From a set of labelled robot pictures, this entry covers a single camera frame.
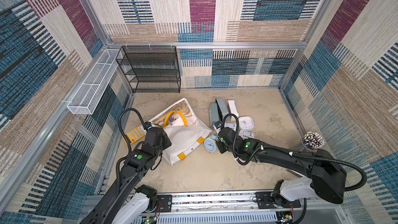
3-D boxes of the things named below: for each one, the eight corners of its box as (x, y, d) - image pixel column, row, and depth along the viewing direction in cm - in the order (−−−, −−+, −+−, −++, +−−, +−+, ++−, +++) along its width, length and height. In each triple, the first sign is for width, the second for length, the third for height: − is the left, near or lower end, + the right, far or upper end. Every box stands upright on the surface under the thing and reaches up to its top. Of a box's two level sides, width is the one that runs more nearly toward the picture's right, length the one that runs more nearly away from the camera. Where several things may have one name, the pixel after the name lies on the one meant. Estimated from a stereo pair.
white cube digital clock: (227, 118, 106) (229, 112, 101) (226, 105, 112) (227, 99, 107) (236, 118, 106) (238, 112, 101) (234, 105, 112) (235, 99, 107)
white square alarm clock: (240, 132, 99) (241, 129, 96) (237, 118, 105) (238, 115, 102) (254, 132, 99) (256, 129, 96) (251, 118, 105) (252, 115, 102)
